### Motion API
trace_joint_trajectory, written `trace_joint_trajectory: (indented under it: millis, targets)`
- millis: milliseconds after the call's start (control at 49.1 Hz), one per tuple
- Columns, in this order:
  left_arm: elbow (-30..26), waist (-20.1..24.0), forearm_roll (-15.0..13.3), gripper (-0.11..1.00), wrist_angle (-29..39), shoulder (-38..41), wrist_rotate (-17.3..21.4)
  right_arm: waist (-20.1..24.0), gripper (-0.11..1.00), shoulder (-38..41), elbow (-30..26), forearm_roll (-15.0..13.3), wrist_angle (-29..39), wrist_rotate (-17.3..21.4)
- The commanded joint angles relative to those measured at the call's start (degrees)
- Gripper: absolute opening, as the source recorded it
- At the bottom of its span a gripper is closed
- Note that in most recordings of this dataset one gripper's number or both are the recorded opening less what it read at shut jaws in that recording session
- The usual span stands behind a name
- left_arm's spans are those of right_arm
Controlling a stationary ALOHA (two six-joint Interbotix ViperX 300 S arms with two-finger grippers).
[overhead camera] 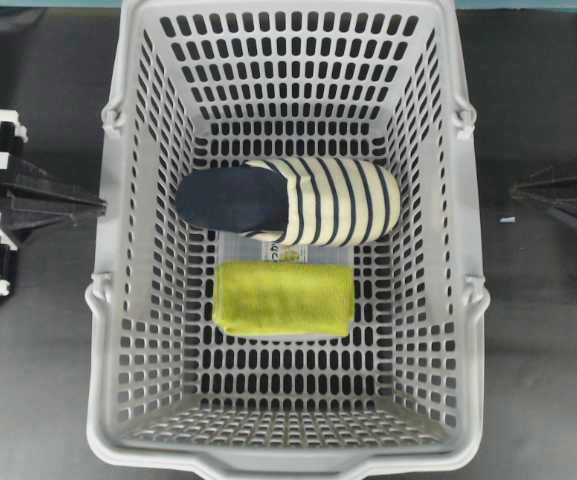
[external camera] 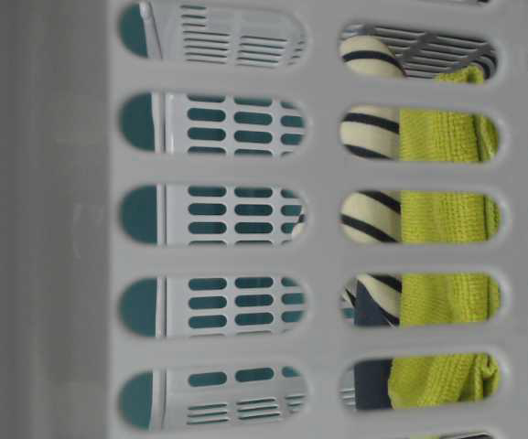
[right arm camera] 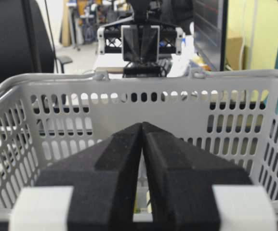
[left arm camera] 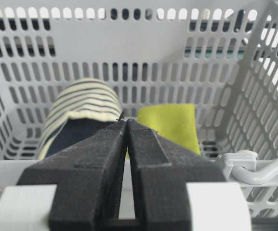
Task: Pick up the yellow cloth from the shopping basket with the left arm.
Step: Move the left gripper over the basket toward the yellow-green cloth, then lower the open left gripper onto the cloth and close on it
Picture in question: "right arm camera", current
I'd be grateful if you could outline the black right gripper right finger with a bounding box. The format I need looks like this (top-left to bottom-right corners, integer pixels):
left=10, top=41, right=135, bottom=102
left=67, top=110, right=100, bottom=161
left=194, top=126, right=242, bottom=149
left=141, top=122, right=278, bottom=231

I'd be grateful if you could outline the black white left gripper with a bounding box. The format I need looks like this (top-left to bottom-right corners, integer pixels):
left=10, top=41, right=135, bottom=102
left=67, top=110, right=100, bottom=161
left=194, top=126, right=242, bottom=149
left=97, top=19, right=183, bottom=77

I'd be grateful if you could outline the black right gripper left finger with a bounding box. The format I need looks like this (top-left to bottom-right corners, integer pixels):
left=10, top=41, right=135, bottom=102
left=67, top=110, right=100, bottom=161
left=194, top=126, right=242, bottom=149
left=9, top=123, right=142, bottom=231

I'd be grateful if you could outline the grey plastic shopping basket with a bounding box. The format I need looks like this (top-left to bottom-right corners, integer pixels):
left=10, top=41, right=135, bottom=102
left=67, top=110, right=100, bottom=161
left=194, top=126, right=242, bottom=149
left=0, top=70, right=278, bottom=208

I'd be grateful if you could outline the dark monitor screen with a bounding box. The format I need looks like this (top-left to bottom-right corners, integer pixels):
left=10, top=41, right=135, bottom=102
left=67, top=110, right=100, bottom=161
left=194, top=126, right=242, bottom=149
left=193, top=0, right=228, bottom=71

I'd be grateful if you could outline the cardboard box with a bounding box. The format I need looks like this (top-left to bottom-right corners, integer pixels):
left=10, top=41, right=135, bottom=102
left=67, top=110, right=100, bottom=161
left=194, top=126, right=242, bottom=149
left=225, top=35, right=243, bottom=70

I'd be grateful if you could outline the black office chair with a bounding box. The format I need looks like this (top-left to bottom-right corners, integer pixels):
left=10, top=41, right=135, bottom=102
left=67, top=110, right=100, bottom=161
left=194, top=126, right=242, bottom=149
left=0, top=0, right=73, bottom=83

